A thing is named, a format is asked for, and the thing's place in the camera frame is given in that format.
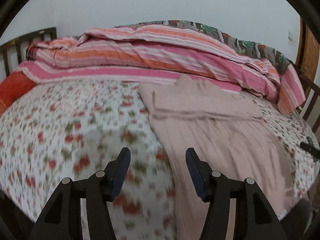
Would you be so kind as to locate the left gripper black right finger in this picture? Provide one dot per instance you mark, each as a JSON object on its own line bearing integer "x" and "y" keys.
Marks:
{"x": 254, "y": 215}

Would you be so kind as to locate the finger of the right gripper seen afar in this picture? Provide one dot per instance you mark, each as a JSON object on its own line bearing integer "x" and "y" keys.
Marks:
{"x": 308, "y": 148}

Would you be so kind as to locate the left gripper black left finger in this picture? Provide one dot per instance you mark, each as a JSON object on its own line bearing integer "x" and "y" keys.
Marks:
{"x": 61, "y": 215}

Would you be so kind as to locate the pink knit sweater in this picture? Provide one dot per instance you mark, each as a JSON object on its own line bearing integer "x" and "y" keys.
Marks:
{"x": 228, "y": 132}

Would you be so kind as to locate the dark wooden footboard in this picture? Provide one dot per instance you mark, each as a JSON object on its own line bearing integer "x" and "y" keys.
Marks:
{"x": 311, "y": 91}

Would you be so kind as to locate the orange wooden door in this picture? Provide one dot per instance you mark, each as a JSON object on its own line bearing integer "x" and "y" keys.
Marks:
{"x": 308, "y": 52}

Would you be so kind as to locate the red pillow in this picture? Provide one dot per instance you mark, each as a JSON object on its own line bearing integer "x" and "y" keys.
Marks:
{"x": 12, "y": 88}

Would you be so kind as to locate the dark wooden headboard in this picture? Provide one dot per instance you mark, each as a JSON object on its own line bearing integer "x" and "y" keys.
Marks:
{"x": 13, "y": 52}

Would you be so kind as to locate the pink striped quilt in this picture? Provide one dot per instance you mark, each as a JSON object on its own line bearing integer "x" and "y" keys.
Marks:
{"x": 95, "y": 48}

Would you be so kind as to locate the white wall switch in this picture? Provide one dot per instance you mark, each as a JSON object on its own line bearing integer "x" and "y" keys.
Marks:
{"x": 290, "y": 37}

